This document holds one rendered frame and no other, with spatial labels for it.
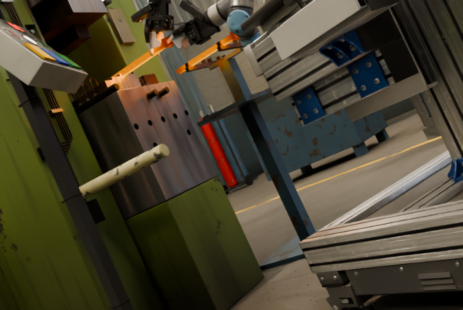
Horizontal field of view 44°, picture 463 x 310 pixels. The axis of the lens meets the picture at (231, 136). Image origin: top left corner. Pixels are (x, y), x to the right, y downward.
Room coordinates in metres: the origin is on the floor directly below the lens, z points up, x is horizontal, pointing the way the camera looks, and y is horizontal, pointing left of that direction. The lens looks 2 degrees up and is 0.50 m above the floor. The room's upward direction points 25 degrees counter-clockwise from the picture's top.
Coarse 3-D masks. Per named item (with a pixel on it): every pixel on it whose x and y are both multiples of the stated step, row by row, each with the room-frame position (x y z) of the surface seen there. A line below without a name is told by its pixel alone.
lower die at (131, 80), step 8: (112, 80) 2.19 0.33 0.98; (120, 80) 2.23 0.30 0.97; (128, 80) 2.27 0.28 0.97; (136, 80) 2.31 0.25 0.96; (96, 88) 2.18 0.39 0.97; (104, 88) 2.16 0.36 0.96; (120, 88) 2.21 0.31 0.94; (128, 88) 2.25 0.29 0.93; (88, 96) 2.21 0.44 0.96; (72, 104) 2.25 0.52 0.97
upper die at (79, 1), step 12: (60, 0) 2.17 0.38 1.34; (72, 0) 2.17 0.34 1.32; (84, 0) 2.23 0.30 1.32; (96, 0) 2.29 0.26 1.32; (36, 12) 2.24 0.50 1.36; (48, 12) 2.21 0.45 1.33; (60, 12) 2.18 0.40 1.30; (72, 12) 2.15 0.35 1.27; (84, 12) 2.21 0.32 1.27; (96, 12) 2.27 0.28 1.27; (48, 24) 2.22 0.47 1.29; (60, 24) 2.21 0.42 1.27; (72, 24) 2.27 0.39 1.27; (84, 24) 2.33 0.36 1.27; (48, 36) 2.28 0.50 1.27
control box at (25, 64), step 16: (0, 32) 1.54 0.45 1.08; (16, 32) 1.67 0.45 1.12; (0, 48) 1.54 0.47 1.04; (16, 48) 1.53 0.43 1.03; (48, 48) 1.79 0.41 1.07; (0, 64) 1.54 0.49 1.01; (16, 64) 1.53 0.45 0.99; (32, 64) 1.53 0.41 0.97; (48, 64) 1.56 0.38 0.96; (32, 80) 1.54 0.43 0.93; (48, 80) 1.63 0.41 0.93; (64, 80) 1.72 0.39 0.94; (80, 80) 1.83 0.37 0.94
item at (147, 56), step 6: (168, 36) 2.10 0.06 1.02; (162, 42) 2.11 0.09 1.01; (156, 48) 2.14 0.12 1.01; (162, 48) 2.13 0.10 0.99; (144, 54) 2.17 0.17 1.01; (150, 54) 2.16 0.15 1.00; (138, 60) 2.19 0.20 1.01; (144, 60) 2.18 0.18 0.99; (132, 66) 2.21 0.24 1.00; (138, 66) 2.22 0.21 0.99; (120, 72) 2.25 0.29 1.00; (126, 72) 2.23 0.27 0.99
